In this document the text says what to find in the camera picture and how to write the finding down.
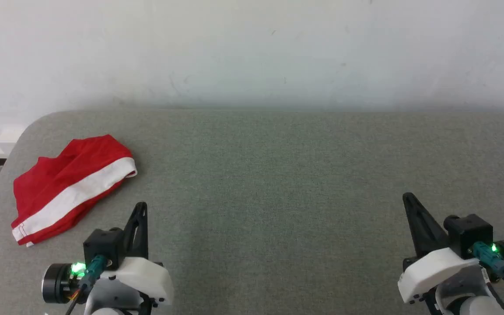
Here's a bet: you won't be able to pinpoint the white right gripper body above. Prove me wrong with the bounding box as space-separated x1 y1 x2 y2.
398 247 481 304

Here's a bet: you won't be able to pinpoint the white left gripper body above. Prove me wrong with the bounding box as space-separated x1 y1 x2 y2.
98 257 174 307

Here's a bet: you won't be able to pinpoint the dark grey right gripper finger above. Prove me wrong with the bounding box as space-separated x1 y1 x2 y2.
402 192 450 259

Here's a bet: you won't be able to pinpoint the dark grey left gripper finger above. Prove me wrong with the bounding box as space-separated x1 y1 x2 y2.
122 202 149 260

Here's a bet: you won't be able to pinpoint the red shorts with white band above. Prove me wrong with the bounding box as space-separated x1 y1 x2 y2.
11 134 138 247

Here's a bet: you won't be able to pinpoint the grey fabric sofa cushion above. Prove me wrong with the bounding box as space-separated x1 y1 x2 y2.
0 109 504 315

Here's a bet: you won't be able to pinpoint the black right camera cable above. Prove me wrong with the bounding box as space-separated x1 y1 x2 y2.
472 242 504 293

